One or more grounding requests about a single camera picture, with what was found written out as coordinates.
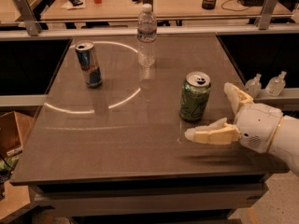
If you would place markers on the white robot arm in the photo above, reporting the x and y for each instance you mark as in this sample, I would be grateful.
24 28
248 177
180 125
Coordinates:
285 142

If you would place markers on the blue silver energy drink can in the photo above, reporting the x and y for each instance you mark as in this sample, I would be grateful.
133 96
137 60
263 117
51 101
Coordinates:
87 58

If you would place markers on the cardboard box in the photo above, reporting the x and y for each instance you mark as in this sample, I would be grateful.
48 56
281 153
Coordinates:
15 128

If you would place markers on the right metal bracket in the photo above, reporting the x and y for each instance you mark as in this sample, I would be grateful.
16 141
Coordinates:
263 21

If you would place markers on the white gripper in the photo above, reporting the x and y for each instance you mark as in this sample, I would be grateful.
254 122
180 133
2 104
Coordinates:
259 125

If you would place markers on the clear plastic water bottle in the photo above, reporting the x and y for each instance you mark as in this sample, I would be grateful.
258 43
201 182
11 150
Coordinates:
146 36

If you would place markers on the green soda can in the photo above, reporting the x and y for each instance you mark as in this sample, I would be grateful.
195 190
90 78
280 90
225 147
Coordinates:
194 96

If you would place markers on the black mesh cup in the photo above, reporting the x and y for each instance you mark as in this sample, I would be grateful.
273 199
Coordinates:
209 4

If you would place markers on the small clear sanitizer bottle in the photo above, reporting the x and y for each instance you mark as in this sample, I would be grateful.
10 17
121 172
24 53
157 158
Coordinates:
253 86

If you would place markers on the left metal bracket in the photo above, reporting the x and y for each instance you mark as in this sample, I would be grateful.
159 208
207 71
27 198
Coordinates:
32 26

